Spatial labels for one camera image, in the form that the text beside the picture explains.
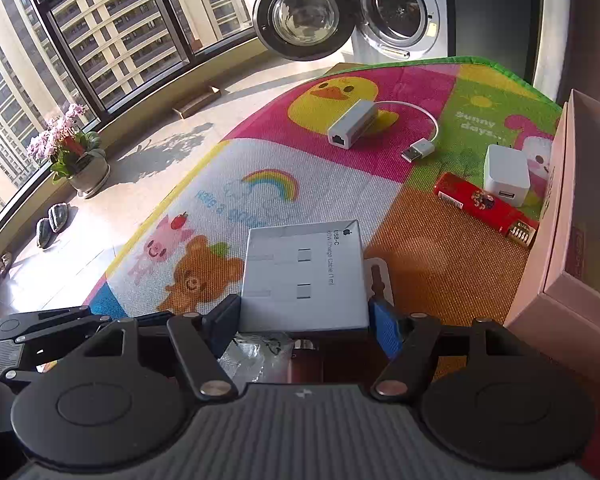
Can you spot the pink cardboard box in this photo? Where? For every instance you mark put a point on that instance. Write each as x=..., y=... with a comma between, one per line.
x=557, y=304

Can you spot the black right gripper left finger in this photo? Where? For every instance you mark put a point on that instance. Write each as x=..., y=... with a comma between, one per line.
x=199, y=341

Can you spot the colourful cartoon play mat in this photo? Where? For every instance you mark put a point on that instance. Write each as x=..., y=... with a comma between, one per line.
x=277, y=168

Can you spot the round black washer door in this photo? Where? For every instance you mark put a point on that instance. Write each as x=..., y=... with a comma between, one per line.
x=304, y=30

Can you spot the grey slipper pair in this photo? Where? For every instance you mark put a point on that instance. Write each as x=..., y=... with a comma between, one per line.
x=48, y=227

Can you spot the potted pink flower plant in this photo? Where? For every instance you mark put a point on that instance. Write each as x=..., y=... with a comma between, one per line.
x=74, y=154

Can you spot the brown cardboard piece on floor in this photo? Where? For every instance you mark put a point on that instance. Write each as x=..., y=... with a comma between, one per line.
x=199, y=100

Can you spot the white ethernet USB adapter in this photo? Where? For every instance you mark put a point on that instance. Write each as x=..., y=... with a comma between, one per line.
x=360, y=116

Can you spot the clear plastic bag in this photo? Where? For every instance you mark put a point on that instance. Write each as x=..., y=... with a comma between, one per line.
x=256, y=358

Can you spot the white cosmetic bottle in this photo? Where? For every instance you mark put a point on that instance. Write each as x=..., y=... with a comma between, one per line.
x=377, y=279

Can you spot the white USB wall charger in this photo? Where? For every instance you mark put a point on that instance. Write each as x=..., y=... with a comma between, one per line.
x=506, y=174

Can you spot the white cable packaging box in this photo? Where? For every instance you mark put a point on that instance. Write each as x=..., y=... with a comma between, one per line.
x=304, y=278

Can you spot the silver front-load washing machine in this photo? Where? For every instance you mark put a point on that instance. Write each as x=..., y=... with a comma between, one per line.
x=400, y=30

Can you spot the red patterned lighter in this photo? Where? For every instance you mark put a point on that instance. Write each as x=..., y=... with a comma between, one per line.
x=487, y=208

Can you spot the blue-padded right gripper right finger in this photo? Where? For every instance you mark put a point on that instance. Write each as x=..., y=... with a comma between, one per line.
x=408, y=341

